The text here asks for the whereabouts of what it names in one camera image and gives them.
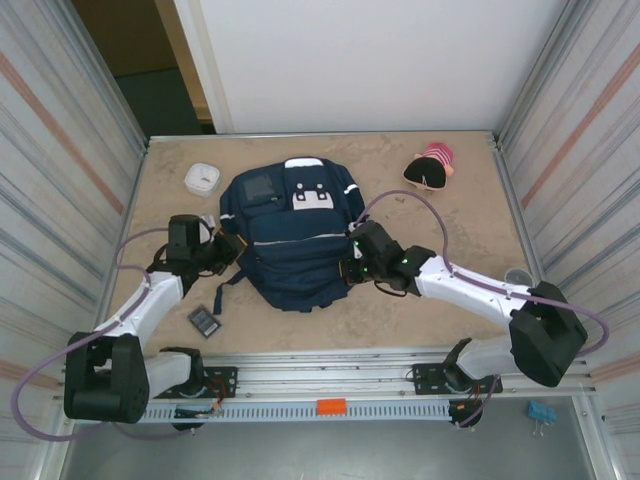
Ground slotted grey cable tray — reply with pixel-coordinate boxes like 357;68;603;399
142;402;454;424

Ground white square container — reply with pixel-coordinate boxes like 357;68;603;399
183;162;222;197

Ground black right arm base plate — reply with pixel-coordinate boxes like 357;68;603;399
410;362;481;397

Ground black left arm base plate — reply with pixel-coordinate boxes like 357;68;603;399
148;366;239;400

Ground black calculator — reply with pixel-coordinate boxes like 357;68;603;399
186;304;225;342

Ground plush doll with black hair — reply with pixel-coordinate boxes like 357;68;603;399
403;142;456;192

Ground grey cup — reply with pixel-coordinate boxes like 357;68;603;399
503;267;534;289

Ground aluminium frame rails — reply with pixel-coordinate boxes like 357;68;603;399
52;344;599;404

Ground blue binder clip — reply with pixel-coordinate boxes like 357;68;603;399
527;401;558;439

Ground navy blue backpack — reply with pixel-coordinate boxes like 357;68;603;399
213;157;364;316

